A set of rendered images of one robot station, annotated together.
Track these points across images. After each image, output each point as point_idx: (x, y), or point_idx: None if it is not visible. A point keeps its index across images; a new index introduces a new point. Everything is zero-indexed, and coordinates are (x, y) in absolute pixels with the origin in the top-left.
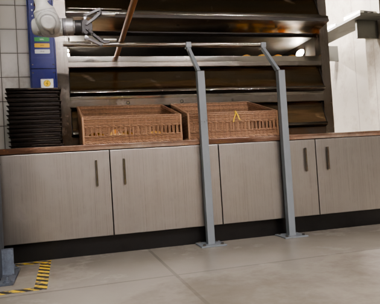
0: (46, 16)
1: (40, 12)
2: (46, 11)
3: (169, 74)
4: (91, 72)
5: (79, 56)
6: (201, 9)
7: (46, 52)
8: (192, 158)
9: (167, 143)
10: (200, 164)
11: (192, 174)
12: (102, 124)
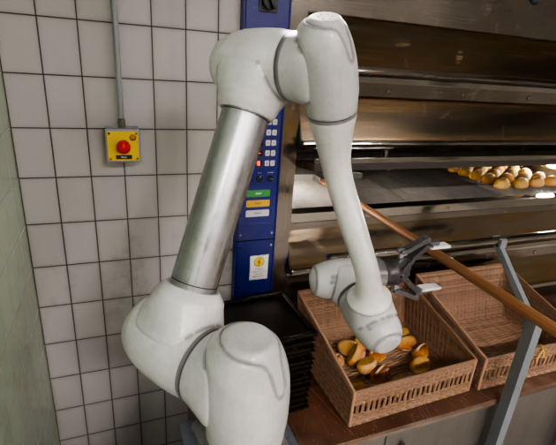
0: (392, 340)
1: (373, 320)
2: (385, 317)
3: (420, 229)
4: (319, 232)
5: (308, 213)
6: (489, 133)
7: (264, 214)
8: (480, 420)
9: (460, 412)
10: (486, 426)
11: (475, 437)
12: (379, 395)
